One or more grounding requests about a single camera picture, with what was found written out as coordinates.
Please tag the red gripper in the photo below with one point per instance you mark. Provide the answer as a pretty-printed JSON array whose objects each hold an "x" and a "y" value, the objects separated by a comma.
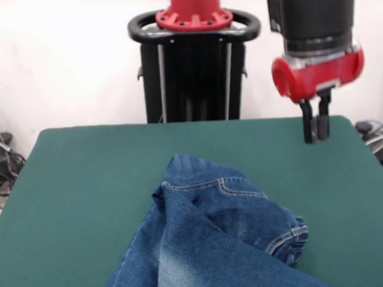
[{"x": 323, "y": 75}]

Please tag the blue denim jeans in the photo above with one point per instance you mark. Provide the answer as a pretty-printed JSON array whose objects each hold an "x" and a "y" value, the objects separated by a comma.
[{"x": 200, "y": 246}]

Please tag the dark green table cloth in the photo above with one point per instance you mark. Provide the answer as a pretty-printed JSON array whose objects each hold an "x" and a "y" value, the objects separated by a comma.
[{"x": 84, "y": 187}]

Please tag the black power adapter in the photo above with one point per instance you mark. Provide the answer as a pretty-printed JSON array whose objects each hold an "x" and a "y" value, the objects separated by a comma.
[{"x": 5, "y": 138}]

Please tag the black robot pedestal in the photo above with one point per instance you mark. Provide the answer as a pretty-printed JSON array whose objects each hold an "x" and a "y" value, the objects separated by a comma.
[{"x": 191, "y": 85}]

